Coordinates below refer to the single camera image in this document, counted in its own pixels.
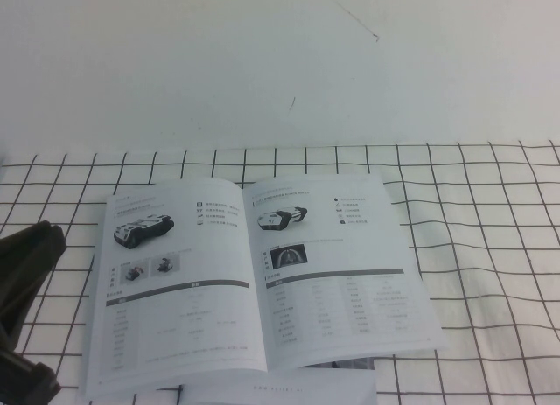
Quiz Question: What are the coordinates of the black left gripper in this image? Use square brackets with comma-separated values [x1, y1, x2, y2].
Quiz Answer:
[0, 220, 67, 405]

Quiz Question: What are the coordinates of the white booklet with web address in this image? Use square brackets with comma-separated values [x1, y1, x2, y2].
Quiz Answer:
[181, 369, 379, 405]

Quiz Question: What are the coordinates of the white black-grid tablecloth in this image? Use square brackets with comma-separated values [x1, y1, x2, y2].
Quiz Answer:
[0, 140, 560, 405]

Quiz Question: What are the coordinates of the white product catalogue book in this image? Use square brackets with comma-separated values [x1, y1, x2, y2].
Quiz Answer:
[85, 172, 452, 400]

